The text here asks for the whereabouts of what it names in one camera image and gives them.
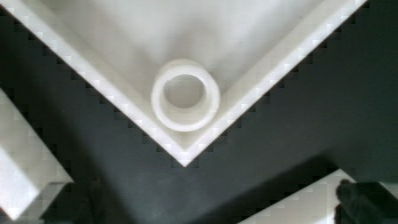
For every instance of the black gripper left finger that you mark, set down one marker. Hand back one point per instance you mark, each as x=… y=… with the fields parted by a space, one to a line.
x=83 y=205

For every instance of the white square tabletop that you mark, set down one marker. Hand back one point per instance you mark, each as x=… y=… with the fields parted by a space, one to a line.
x=117 y=37

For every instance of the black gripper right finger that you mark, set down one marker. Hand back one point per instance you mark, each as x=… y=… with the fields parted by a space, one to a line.
x=366 y=204

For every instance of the white fence wall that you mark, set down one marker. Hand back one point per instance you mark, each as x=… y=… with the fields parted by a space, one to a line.
x=33 y=179

